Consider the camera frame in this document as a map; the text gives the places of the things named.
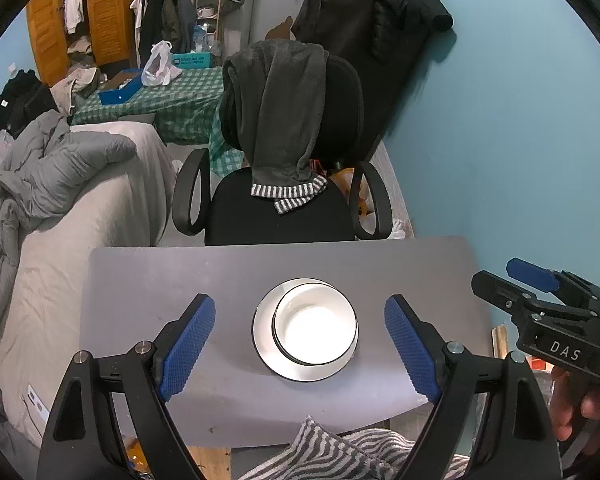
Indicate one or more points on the green checked tablecloth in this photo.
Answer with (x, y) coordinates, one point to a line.
(190, 105)

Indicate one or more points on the teal cardboard box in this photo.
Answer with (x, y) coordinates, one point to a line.
(192, 60)

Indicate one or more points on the black office chair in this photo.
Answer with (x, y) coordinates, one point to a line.
(280, 220)

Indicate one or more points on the blue box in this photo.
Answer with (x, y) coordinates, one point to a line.
(122, 92)

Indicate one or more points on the grey bed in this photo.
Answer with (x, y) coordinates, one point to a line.
(80, 270)

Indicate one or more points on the grey garment with striped cuffs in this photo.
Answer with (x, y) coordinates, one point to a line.
(285, 110)

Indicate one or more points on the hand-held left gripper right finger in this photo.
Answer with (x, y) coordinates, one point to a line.
(412, 350)

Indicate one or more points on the white door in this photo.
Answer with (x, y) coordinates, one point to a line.
(262, 15)

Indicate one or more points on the black hanging garment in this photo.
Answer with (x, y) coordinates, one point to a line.
(335, 40)

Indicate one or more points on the rack of dark jackets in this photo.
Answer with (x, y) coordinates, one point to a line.
(167, 15)

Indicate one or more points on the orange wooden wardrobe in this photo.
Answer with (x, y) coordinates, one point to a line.
(105, 10)

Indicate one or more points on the pile of beige clothes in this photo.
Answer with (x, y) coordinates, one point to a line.
(77, 85)

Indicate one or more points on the white ribbed floor mat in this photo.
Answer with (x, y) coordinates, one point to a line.
(395, 185)

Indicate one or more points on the wooden board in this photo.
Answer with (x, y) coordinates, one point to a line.
(500, 340)

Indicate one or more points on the large white plate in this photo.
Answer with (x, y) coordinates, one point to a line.
(262, 332)

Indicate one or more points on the white bowl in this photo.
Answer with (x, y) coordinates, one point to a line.
(310, 330)

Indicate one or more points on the white plastic bag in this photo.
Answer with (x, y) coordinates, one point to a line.
(155, 67)

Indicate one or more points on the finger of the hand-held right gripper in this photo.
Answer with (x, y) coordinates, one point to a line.
(530, 271)
(495, 287)

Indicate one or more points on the person's striped clothing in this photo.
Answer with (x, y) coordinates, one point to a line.
(340, 455)

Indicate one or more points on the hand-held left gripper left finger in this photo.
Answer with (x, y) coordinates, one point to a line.
(185, 350)

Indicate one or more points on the person's right hand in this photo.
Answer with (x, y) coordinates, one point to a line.
(567, 405)

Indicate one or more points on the grey duvet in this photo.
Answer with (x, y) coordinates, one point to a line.
(45, 170)

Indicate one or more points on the pile of black clothes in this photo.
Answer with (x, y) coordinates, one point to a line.
(15, 105)

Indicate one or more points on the black puffer jacket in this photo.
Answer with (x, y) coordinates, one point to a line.
(405, 5)

